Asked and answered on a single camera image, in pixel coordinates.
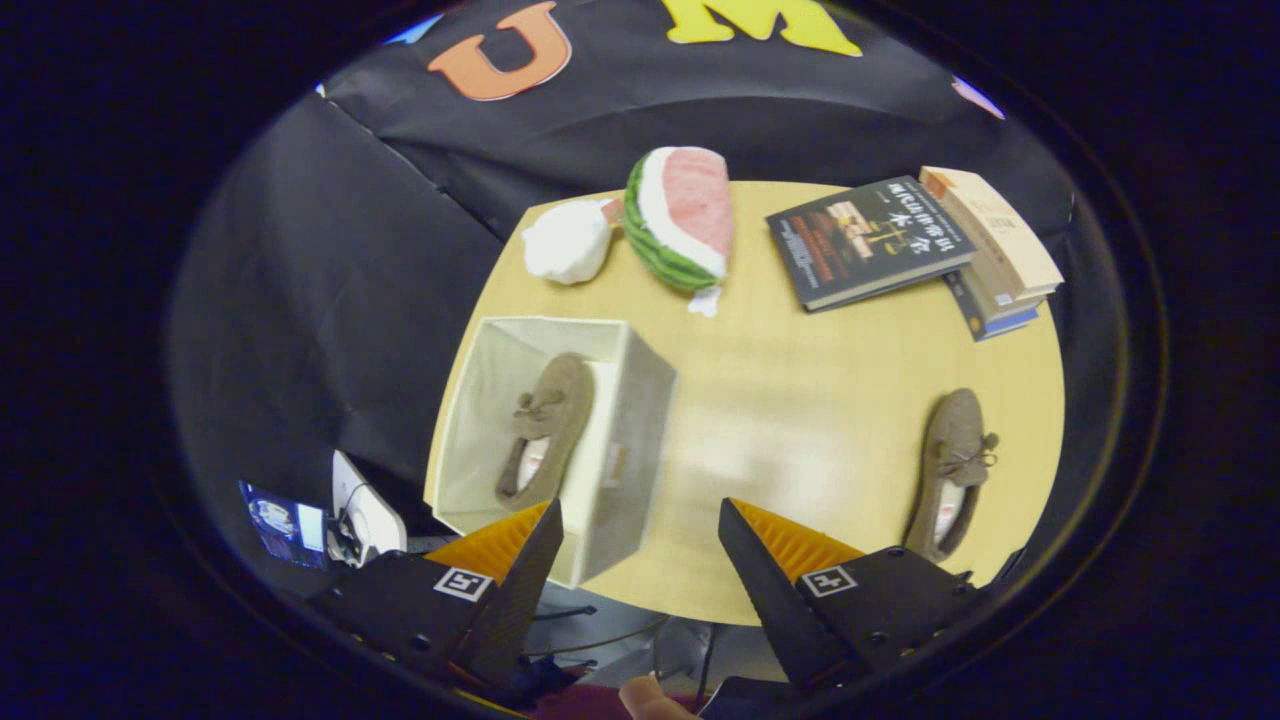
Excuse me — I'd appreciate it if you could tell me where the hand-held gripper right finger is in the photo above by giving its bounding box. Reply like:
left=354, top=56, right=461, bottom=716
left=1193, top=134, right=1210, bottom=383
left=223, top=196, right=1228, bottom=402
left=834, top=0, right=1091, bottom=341
left=718, top=497, right=986, bottom=691

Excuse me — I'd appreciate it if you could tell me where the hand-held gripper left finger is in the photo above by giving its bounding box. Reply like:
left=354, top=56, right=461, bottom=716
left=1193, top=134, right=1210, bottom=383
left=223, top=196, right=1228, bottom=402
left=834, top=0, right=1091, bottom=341
left=305, top=498, right=564, bottom=691

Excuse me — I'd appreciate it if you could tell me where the brown fuzzy slipper shoe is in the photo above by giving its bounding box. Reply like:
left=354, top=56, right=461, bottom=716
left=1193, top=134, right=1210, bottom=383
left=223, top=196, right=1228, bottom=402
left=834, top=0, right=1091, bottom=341
left=903, top=388, right=1001, bottom=564
left=495, top=352, right=596, bottom=513

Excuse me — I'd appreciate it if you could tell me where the beige fabric storage box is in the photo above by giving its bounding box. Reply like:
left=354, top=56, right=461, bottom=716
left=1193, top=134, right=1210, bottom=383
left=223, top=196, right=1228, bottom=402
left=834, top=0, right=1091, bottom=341
left=424, top=316, right=678, bottom=589

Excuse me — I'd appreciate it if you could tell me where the blue printed packet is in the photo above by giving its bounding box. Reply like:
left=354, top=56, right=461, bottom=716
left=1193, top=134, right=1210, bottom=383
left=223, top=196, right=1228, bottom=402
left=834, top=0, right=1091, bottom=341
left=238, top=480, right=329, bottom=571

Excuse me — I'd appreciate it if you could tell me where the blue cover book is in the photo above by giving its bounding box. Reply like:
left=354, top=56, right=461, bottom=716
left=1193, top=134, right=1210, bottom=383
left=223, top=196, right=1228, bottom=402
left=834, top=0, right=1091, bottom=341
left=943, top=270, right=1041, bottom=343

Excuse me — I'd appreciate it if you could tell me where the white plush toy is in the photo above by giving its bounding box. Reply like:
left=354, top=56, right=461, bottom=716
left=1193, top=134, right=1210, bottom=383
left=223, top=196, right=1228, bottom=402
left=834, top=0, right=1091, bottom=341
left=521, top=198, right=623, bottom=286

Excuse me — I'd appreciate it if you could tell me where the black cover book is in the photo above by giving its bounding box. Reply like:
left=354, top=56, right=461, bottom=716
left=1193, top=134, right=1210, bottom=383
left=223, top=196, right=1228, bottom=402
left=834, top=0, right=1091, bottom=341
left=766, top=176, right=976, bottom=313

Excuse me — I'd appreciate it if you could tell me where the watermelon slice plush toy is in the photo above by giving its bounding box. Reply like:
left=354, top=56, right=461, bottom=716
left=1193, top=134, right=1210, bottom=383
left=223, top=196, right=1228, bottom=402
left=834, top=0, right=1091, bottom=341
left=623, top=146, right=734, bottom=318

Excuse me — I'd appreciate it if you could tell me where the beige cover book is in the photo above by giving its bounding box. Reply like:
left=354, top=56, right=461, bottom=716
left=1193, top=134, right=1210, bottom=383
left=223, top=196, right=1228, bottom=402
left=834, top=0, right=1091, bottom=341
left=918, top=166, right=1065, bottom=306

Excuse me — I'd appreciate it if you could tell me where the white device with cable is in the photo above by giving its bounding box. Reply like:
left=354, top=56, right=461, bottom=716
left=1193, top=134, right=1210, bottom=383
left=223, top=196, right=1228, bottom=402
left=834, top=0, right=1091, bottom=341
left=328, top=450, right=408, bottom=569

